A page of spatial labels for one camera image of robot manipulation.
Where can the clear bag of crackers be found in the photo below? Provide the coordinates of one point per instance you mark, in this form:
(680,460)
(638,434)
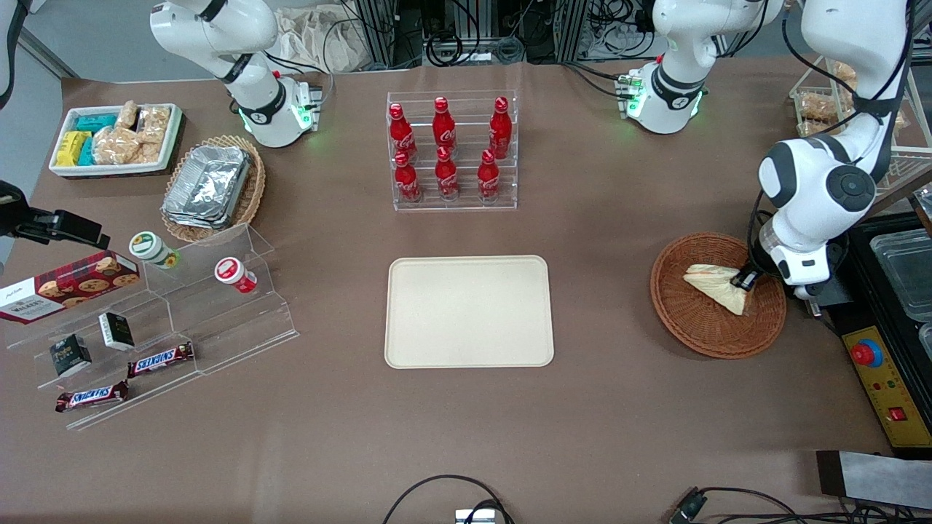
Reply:
(115,145)
(127,115)
(154,124)

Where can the grey metal machine flap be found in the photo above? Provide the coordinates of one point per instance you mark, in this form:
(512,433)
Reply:
(834,295)

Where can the beige cloth bag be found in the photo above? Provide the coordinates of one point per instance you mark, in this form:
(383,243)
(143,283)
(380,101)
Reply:
(313,40)

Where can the clear plastic container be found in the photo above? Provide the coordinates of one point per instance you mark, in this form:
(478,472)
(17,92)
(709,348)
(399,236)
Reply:
(906,273)

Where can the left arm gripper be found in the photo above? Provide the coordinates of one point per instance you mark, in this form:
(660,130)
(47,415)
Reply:
(758,265)

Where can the beige plastic serving tray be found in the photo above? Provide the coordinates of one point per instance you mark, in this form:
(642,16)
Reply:
(466,313)

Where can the snickers chocolate bar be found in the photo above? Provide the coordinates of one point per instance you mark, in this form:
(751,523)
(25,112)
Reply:
(91,397)
(160,360)

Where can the clear acrylic bottle rack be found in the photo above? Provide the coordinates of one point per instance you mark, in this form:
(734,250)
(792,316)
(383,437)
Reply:
(451,200)

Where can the stack of foil containers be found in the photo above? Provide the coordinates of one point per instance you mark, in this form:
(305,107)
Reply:
(207,185)

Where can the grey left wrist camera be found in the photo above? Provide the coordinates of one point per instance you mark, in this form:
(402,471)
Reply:
(810,292)

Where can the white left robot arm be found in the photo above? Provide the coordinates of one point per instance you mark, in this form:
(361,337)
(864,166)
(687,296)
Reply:
(815,189)

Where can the clear acrylic stepped stand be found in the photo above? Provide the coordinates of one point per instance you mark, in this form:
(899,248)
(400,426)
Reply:
(218,327)

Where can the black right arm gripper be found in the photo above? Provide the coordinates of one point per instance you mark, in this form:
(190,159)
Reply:
(29,220)

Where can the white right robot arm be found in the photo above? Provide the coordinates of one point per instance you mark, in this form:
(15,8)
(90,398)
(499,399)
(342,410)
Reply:
(218,29)

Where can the bag of crackers in rack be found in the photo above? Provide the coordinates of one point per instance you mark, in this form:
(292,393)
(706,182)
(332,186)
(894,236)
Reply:
(844,73)
(819,107)

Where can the grey metal plate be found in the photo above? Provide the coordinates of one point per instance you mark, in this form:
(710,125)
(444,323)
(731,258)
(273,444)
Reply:
(881,479)

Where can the white rectangular snack tray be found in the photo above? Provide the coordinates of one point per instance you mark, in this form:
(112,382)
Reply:
(171,142)

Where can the round brown wicker basket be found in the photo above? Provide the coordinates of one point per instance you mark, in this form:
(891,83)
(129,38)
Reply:
(692,320)

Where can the triangular sandwich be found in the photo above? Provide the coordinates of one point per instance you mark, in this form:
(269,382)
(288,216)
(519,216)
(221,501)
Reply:
(715,285)

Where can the black sealing machine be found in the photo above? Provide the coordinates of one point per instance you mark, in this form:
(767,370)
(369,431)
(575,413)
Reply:
(874,306)

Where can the teal snack packet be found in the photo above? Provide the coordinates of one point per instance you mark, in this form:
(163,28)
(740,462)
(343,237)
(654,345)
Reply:
(96,122)

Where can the red tartan cookie box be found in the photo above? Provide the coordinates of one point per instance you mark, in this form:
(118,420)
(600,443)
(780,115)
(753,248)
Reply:
(65,287)

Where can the red lid yogurt cup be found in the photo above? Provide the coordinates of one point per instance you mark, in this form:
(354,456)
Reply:
(234,274)

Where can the small black white box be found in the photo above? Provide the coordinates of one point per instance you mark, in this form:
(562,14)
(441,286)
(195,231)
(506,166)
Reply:
(116,331)

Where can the yellow snack packet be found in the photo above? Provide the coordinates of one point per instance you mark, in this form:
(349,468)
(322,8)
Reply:
(71,148)

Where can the green lid yogurt cup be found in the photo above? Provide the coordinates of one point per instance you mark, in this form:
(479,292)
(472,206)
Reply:
(151,249)

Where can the red cola bottle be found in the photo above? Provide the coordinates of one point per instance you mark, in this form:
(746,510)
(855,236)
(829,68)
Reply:
(443,124)
(407,180)
(400,131)
(488,178)
(446,177)
(500,127)

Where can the oval light wicker basket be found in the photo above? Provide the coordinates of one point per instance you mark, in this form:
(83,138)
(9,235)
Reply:
(251,196)

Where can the red emergency stop button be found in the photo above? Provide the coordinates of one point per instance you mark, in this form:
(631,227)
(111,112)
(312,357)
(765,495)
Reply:
(866,353)

